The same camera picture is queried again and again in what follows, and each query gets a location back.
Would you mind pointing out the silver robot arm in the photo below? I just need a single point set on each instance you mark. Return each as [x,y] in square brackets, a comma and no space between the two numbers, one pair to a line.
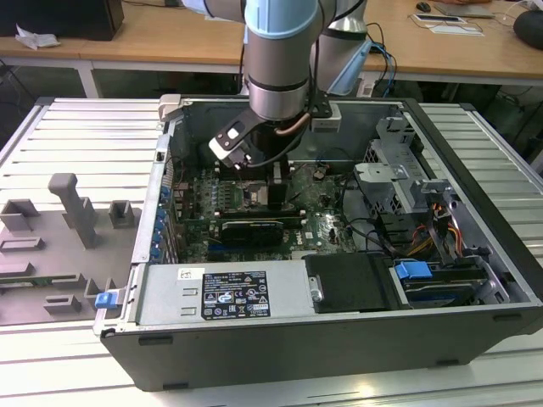
[275,63]

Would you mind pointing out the CPU socket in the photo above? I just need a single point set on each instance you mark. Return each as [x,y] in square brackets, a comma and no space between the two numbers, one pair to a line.
[246,186]

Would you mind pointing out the blue slot retainer clip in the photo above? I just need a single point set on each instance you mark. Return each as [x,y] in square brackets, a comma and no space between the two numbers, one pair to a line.
[160,221]
[155,250]
[164,196]

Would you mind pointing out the round coin cell battery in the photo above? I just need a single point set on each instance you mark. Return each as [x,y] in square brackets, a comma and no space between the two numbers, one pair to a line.
[320,173]

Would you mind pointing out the graphics card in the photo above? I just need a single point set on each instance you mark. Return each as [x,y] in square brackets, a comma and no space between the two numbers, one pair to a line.
[250,234]

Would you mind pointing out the green motherboard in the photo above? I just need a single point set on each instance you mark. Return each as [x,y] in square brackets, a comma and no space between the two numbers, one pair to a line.
[322,224]

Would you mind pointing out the metal drive cage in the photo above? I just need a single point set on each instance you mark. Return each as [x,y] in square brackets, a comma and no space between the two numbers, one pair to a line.
[382,186]

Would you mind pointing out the black plastic air shroud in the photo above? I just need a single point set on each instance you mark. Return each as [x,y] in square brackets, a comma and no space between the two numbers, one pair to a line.
[348,284]

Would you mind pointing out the wooden desk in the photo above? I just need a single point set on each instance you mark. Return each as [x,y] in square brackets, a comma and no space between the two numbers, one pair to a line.
[148,42]
[466,55]

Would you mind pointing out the silver power supply box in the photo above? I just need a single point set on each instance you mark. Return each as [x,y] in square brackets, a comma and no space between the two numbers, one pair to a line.
[169,297]

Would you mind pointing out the hard disk in blue carrier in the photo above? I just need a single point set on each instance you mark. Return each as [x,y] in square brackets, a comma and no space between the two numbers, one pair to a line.
[412,270]

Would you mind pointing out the black computer mouse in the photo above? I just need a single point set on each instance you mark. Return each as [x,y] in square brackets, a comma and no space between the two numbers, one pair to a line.
[423,7]

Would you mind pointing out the dark grey PC case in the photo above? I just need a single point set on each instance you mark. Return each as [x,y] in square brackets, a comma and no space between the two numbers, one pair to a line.
[297,352]

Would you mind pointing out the white paper sheet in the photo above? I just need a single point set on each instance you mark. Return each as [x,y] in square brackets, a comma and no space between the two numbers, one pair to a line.
[456,29]

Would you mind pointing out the blue case latch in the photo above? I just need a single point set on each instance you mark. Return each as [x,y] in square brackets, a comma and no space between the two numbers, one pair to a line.
[105,301]

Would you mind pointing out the grey laptop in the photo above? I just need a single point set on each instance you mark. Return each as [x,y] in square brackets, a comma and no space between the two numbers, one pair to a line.
[462,9]

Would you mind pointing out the black computer box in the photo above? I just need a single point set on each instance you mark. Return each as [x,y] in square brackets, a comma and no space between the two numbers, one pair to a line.
[63,17]

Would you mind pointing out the grey parts rack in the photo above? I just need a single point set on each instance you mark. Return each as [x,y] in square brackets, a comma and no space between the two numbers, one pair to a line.
[42,254]

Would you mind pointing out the crumpled white paper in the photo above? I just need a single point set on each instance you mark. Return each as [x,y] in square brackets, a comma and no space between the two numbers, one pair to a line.
[36,40]

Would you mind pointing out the green RAM stick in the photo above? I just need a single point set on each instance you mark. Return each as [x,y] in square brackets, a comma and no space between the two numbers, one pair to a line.
[25,280]

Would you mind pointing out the black round speaker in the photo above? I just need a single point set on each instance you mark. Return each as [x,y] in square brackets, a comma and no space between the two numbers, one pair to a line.
[530,25]

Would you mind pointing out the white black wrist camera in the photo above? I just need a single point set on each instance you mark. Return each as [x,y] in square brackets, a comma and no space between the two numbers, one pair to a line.
[231,135]

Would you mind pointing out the small white camera box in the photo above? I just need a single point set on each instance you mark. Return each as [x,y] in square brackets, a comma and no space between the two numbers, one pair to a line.
[326,123]

